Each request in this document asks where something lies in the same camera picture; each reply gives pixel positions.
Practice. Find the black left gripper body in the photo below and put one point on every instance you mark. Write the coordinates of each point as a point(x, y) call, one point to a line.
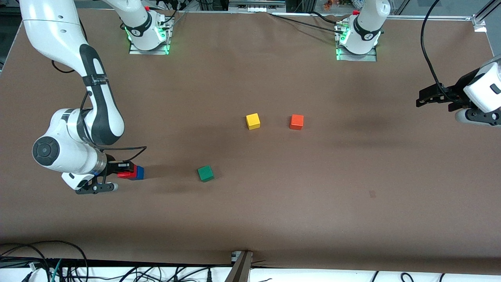
point(453, 95)

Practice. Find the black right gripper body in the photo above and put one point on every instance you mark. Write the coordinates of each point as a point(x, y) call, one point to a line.
point(112, 167)

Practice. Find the red block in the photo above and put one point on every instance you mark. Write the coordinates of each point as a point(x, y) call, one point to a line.
point(134, 172)

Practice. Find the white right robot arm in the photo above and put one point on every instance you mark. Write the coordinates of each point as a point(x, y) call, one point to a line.
point(58, 35)

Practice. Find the blue block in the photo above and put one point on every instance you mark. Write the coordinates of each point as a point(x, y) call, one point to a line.
point(141, 173)

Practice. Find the green block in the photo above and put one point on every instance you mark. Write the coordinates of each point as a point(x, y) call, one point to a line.
point(206, 173)

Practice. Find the yellow block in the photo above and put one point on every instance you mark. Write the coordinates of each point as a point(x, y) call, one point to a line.
point(253, 121)

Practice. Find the orange block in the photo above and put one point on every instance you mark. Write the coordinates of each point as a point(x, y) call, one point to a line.
point(296, 122)

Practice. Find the grey power strip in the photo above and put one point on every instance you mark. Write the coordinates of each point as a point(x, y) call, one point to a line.
point(256, 5)

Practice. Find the silver corner bracket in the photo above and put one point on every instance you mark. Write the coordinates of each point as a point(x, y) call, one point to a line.
point(479, 22)

